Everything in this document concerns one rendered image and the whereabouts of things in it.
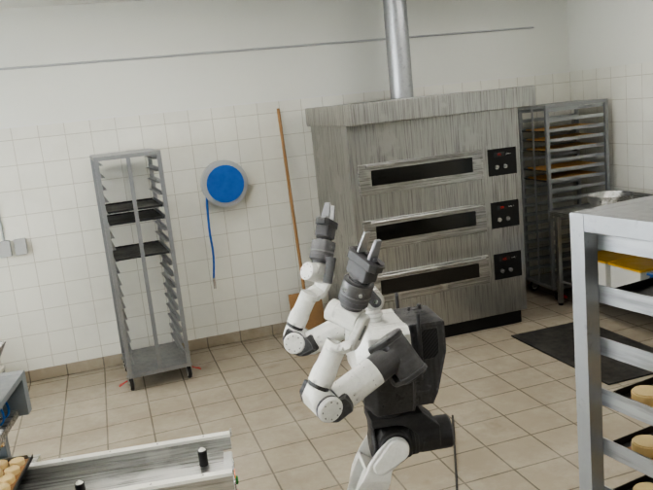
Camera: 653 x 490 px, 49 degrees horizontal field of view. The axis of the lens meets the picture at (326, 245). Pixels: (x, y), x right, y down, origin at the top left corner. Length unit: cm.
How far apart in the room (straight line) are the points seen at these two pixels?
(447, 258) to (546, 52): 256
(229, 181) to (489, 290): 239
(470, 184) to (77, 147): 323
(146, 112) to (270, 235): 151
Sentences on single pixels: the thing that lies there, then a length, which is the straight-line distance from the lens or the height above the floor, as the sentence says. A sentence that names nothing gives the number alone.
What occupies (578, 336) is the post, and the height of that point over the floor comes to 161.
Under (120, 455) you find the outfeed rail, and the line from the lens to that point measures 276.
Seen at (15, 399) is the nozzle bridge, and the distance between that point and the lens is 293.
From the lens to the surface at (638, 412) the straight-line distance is 128.
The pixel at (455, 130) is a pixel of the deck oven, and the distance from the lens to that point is 593.
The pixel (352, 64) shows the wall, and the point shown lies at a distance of 667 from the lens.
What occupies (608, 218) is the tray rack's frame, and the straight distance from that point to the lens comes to 117.
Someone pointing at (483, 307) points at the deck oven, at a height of 21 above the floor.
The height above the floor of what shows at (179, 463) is 84.
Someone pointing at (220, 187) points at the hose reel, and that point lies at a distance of 621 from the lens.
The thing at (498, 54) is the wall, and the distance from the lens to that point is 731.
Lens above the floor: 203
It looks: 11 degrees down
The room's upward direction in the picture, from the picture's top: 6 degrees counter-clockwise
